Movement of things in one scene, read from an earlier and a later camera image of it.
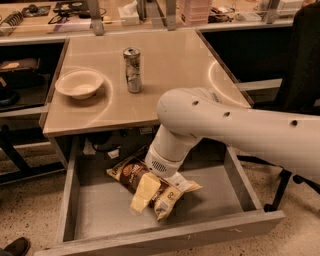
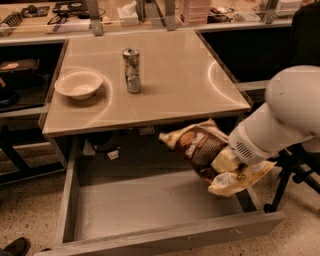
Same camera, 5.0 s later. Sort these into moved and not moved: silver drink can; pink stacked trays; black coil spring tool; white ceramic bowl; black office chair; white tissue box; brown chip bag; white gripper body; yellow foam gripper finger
Moved: white gripper body; yellow foam gripper finger; brown chip bag
Not moved: black coil spring tool; white ceramic bowl; pink stacked trays; black office chair; white tissue box; silver drink can
